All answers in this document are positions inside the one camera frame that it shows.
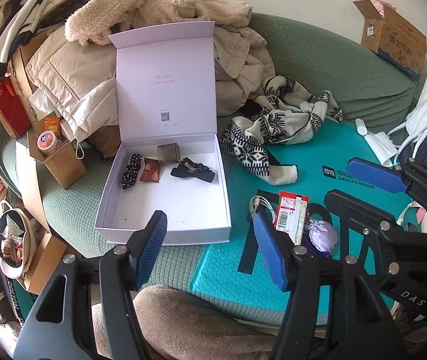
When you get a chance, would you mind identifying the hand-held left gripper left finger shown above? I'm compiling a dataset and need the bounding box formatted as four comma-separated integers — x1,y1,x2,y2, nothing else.
13,210,169,360

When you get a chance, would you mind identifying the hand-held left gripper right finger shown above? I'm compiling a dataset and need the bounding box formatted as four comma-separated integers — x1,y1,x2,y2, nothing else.
253,209,392,360

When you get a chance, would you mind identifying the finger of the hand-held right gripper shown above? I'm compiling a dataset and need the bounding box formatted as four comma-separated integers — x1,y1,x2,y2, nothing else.
324,189,405,267
346,156,427,211

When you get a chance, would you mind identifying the purple tasselled sachet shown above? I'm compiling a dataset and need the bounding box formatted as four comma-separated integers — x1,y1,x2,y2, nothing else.
303,219,339,259

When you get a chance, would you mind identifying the red white snack packet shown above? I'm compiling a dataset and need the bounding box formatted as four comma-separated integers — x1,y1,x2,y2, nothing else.
275,190,309,244

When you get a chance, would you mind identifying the white charging cable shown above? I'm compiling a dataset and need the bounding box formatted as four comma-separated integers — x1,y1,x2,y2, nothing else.
249,195,278,226

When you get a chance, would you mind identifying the white gift box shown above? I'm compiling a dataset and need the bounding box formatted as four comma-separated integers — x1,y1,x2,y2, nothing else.
94,20,233,246

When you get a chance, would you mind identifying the small brown snack packet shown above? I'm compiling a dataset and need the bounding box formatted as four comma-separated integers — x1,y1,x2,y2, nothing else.
139,157,162,184

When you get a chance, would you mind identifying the black polka dot scrunchie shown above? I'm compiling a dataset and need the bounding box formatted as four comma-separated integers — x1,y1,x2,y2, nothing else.
121,153,142,190

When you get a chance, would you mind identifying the black bow hair clip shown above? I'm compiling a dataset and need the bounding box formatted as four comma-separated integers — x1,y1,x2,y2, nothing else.
170,156,218,184

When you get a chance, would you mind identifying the small dark brown box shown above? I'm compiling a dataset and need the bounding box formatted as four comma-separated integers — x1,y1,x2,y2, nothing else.
157,142,180,166

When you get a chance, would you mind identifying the white tube and paper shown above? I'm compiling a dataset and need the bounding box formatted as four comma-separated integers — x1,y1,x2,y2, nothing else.
363,131,399,167

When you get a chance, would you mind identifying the teal bubble mailer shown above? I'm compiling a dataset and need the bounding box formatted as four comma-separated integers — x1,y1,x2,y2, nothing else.
191,114,427,325

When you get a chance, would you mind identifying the green sofa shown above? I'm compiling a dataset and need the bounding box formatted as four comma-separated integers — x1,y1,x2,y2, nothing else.
0,11,418,323

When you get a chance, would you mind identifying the plain cardboard box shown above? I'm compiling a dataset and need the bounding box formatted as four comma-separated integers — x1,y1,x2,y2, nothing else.
22,232,68,295

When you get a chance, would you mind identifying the black white knit scarf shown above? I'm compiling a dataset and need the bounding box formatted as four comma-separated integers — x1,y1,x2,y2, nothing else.
221,76,343,186

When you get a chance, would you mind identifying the brown cushion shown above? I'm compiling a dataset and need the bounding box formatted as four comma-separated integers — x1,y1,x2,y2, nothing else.
86,124,122,162

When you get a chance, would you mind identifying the small open cardboard box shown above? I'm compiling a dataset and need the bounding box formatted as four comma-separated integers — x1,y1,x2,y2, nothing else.
26,112,88,190

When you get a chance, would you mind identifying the beige bucket bag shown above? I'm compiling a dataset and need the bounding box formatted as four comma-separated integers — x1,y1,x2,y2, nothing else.
0,200,42,280

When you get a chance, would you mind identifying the blue printed cardboard box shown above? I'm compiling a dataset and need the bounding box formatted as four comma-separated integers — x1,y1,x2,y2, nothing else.
353,0,427,82

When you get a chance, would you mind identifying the cardboard sheet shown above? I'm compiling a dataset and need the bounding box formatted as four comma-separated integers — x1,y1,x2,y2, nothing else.
14,140,51,233

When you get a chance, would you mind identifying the teal printed bag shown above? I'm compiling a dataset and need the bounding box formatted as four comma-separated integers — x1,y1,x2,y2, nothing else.
7,277,40,327

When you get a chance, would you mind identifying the pink lidded jar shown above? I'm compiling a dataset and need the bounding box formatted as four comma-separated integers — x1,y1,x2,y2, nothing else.
37,131,58,154

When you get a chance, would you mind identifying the orange packet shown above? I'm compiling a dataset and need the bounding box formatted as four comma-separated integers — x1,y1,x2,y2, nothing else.
43,117,62,139

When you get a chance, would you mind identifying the khaki coat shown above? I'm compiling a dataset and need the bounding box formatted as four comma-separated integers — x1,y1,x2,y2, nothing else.
213,24,276,119

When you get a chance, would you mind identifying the beige puffer jacket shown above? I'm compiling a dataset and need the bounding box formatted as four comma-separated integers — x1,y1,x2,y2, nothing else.
24,28,124,141

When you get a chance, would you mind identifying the red gift bag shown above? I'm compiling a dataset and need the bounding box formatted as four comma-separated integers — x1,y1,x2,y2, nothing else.
0,77,32,139

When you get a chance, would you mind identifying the tall cardboard box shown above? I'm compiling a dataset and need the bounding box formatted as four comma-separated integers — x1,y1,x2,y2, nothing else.
9,34,49,121

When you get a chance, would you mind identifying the beige fleece garment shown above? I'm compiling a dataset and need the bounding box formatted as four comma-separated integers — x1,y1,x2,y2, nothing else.
64,0,253,47

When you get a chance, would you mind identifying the cream black striped garment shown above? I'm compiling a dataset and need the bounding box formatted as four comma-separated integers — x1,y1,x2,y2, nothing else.
0,0,64,83

